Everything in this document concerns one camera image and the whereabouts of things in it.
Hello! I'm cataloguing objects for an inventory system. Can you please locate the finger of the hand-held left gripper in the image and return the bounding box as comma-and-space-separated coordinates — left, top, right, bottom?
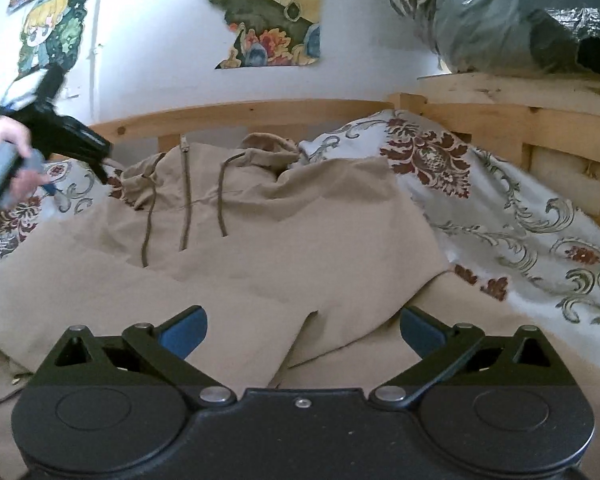
55, 115, 113, 183

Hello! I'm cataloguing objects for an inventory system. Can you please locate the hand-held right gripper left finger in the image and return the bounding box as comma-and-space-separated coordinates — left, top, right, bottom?
54, 304, 237, 406

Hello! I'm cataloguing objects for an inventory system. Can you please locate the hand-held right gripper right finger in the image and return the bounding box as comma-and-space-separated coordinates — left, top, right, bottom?
370, 305, 579, 406

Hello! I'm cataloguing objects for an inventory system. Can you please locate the beige hooded jacket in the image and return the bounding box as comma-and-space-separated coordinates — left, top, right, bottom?
0, 132, 600, 480

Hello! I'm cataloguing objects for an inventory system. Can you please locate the person's left hand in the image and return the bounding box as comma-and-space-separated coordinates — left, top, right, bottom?
0, 114, 52, 197

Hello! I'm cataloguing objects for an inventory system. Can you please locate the white floral bedspread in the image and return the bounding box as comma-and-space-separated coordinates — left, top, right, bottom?
0, 107, 600, 376

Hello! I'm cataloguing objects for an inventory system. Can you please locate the raw wooden plank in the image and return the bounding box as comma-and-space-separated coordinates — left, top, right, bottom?
416, 71, 600, 108

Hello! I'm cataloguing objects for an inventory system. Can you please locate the clear bag of grey bedding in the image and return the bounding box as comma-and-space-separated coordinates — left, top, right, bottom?
415, 0, 600, 77

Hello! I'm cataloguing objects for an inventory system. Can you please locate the black plastic bag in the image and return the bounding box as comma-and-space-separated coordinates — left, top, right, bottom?
529, 6, 600, 80

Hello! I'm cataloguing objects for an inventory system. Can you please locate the white wall conduit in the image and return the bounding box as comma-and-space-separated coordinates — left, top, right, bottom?
93, 0, 106, 128

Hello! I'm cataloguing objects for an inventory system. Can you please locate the cartoon figure wall poster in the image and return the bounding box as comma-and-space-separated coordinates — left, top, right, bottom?
16, 0, 94, 83

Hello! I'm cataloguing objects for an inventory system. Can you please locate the floral landscape wall poster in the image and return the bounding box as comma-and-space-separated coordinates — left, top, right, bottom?
207, 0, 327, 71

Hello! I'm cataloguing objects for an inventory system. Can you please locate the wooden bed frame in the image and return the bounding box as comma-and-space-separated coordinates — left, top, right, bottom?
87, 91, 600, 201

